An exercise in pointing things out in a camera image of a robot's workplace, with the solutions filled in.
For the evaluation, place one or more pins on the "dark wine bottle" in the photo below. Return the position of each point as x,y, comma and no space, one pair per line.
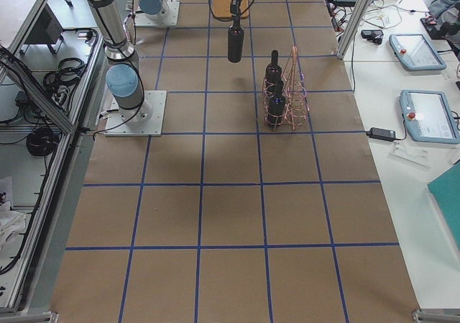
276,106
235,41

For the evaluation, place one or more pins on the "teach pendant tablet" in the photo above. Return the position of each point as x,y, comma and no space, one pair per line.
416,52
428,117

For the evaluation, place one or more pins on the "near teach pendant tablet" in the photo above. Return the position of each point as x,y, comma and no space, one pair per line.
428,117

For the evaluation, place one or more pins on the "aluminium frame post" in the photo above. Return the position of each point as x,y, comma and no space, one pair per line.
351,28

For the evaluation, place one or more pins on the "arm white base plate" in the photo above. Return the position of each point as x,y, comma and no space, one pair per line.
147,121
161,14

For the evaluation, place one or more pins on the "black power adapter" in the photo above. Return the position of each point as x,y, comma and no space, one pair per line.
386,135

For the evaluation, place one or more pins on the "dark wine bottle in basket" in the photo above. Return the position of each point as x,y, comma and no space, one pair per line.
276,106

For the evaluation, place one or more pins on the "wooden serving tray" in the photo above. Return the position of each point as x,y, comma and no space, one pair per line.
221,8

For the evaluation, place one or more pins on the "copper wire bottle basket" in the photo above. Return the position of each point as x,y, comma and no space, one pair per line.
296,106

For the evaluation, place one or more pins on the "far teach pendant tablet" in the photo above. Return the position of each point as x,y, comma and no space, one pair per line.
416,52

